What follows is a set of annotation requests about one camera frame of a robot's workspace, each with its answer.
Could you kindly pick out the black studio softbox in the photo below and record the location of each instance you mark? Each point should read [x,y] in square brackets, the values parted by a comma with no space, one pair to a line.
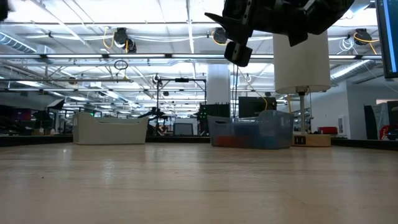
[56,104]

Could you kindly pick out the red box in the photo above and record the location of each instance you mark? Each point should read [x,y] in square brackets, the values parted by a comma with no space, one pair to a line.
[328,130]

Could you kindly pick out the white shade table lamp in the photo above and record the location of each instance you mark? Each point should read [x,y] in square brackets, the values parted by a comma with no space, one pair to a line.
[300,68]

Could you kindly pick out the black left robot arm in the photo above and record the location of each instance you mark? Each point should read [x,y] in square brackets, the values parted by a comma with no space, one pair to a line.
[3,9]

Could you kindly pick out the red printed bag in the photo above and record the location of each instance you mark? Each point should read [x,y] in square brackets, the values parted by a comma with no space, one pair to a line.
[385,132]

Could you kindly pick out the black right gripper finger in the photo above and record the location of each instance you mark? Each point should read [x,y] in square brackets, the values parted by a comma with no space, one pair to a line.
[237,29]
[238,54]

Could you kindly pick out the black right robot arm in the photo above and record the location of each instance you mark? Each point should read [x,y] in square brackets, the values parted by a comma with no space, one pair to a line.
[329,15]

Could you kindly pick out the grey background screen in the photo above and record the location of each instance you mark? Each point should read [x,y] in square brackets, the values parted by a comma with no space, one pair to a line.
[183,129]

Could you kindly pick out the black background screen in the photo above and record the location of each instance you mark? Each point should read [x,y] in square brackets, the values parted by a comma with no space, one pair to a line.
[393,112]

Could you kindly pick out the grey translucent plastic bin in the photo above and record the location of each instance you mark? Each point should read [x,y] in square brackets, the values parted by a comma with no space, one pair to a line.
[264,119]

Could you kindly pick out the black background cabinet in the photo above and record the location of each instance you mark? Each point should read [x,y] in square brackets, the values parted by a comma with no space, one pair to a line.
[214,115]

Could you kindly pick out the black background monitor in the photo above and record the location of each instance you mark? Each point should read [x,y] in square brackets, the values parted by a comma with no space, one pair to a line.
[255,107]

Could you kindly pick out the black upright panel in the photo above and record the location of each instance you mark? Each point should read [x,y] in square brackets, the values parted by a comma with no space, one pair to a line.
[370,124]

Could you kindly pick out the grey cloth cover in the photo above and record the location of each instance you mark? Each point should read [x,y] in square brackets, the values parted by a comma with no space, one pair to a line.
[381,115]

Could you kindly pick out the white wall device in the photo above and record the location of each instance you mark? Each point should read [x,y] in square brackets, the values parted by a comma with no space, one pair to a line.
[342,124]

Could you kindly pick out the black frame rail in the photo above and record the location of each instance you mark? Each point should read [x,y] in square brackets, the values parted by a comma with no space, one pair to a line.
[37,140]
[373,144]

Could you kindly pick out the grey ceiling duct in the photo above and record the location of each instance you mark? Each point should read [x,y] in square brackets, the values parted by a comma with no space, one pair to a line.
[351,70]

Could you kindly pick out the black background rig frame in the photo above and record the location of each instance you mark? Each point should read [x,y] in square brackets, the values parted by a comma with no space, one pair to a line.
[182,80]

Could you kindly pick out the beige plastic bin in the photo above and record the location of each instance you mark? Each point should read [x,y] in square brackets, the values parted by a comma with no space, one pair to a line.
[109,130]

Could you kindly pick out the computer monitor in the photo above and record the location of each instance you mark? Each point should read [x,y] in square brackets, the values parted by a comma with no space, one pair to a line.
[388,37]

